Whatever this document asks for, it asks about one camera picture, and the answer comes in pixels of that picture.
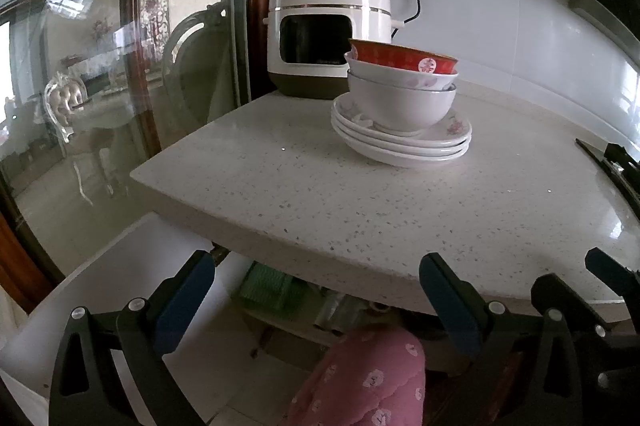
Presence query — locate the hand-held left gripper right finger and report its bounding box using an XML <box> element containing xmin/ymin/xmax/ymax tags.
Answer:
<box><xmin>419</xmin><ymin>252</ymin><xmax>583</xmax><ymax>426</ymax></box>

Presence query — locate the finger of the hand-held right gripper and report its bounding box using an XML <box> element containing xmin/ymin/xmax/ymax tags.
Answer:
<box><xmin>584</xmin><ymin>247</ymin><xmax>640</xmax><ymax>307</ymax></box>
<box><xmin>530</xmin><ymin>273</ymin><xmax>640</xmax><ymax>407</ymax></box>

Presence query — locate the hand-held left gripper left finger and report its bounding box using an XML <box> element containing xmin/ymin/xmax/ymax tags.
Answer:
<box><xmin>47</xmin><ymin>250</ymin><xmax>216</xmax><ymax>426</ymax></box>

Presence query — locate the floral white plate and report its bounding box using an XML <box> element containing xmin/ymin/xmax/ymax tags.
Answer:
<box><xmin>331</xmin><ymin>116</ymin><xmax>472</xmax><ymax>150</ymax></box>
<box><xmin>331</xmin><ymin>93</ymin><xmax>472</xmax><ymax>143</ymax></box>
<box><xmin>332</xmin><ymin>126</ymin><xmax>471</xmax><ymax>159</ymax></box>
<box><xmin>340</xmin><ymin>136</ymin><xmax>468</xmax><ymax>168</ymax></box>

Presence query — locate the plain white bowl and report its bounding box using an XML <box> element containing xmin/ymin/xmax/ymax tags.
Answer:
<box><xmin>346</xmin><ymin>70</ymin><xmax>457</xmax><ymax>134</ymax></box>

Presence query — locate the red banded bowl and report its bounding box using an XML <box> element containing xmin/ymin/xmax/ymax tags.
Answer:
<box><xmin>348</xmin><ymin>38</ymin><xmax>459</xmax><ymax>76</ymax></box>

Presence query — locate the white cabinet door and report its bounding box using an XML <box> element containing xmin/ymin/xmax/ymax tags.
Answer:
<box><xmin>0</xmin><ymin>211</ymin><xmax>251</xmax><ymax>387</ymax></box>

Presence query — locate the green cloth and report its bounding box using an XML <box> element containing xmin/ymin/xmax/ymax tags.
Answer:
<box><xmin>239</xmin><ymin>262</ymin><xmax>307</xmax><ymax>313</ymax></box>

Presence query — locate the person's pink quilted pants leg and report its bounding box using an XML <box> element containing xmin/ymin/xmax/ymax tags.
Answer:
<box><xmin>286</xmin><ymin>325</ymin><xmax>427</xmax><ymax>426</ymax></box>

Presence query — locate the clear plastic item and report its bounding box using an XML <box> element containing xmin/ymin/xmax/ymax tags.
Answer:
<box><xmin>314</xmin><ymin>291</ymin><xmax>361</xmax><ymax>334</ymax></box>

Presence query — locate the glass door with wooden bars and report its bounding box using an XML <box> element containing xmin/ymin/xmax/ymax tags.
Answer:
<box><xmin>0</xmin><ymin>0</ymin><xmax>251</xmax><ymax>314</ymax></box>

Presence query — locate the dining table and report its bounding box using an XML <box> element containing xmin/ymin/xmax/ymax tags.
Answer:
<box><xmin>70</xmin><ymin>98</ymin><xmax>137</xmax><ymax>144</ymax></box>

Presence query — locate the ornate silver chair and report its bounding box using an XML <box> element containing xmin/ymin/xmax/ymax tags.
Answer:
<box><xmin>44</xmin><ymin>73</ymin><xmax>118</xmax><ymax>207</ymax></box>

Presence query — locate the grey upholstered chair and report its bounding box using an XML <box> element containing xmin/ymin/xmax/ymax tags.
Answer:
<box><xmin>162</xmin><ymin>0</ymin><xmax>236</xmax><ymax>127</ymax></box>

